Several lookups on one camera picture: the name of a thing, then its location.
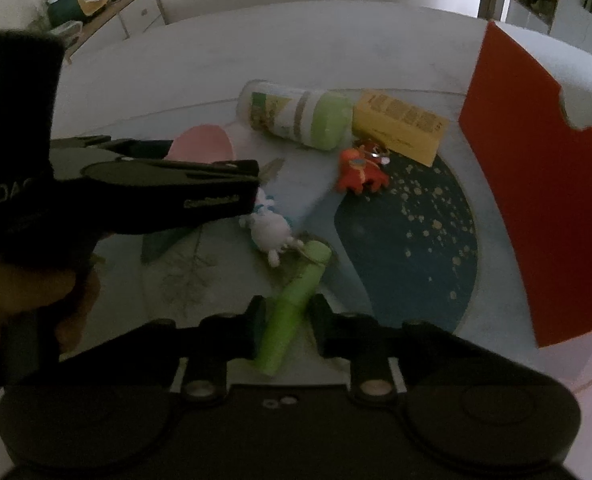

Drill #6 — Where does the dark teal speckled mat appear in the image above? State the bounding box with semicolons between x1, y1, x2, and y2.
139;152;480;336

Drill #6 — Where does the green lidded snack canister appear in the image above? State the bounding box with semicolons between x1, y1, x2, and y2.
236;79;353;152

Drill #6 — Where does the green marker pen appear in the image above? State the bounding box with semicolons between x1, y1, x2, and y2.
255;240;333;376

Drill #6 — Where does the white rabbit toy figure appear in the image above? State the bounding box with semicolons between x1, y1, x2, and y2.
238;188;305;269

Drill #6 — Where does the red toy figure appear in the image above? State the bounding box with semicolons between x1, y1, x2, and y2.
336;141;390;195

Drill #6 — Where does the white side drawer cabinet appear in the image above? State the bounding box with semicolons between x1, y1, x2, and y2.
64;0;168;64

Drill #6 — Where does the teal yellow tissue box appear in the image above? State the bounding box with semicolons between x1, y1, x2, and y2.
46;0;108;28

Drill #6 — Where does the pink heart-shaped bowl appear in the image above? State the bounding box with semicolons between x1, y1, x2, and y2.
165;125;235;164

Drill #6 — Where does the yellow rectangular box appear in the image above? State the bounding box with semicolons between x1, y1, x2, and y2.
352;90;450;167

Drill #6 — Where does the red cardboard storage box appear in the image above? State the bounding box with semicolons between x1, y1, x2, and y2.
459;23;592;347

